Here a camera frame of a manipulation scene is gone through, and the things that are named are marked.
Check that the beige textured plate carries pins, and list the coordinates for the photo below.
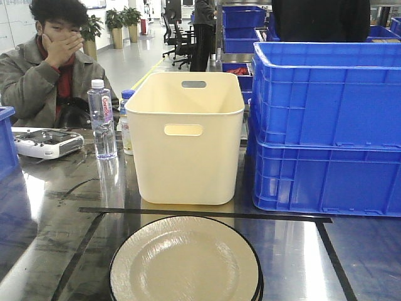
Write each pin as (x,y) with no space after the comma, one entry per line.
(186,258)

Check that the cream plastic storage bin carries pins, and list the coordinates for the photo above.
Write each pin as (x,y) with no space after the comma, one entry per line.
(186,131)

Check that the small blue capped bottle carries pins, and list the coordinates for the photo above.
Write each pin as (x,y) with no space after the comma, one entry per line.
(126,138)

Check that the standing person in background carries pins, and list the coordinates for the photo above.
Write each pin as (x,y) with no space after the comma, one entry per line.
(203,23)

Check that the clear water bottle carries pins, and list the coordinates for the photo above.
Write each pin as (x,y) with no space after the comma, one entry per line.
(102,122)

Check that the black office chair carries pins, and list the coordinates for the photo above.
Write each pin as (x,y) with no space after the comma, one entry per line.
(181,40)

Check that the blue plastic crate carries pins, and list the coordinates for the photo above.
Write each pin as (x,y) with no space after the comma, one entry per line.
(334,95)

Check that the stacked blue crate bottom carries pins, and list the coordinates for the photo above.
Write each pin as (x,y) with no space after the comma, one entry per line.
(326,181)

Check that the white remote controller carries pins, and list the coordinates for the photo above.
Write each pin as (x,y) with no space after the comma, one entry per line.
(44,143)

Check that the seated man grey jacket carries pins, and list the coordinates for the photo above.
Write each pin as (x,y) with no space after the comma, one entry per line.
(40,77)

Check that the small blue bin left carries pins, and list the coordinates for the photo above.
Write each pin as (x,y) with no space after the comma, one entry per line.
(9,157)

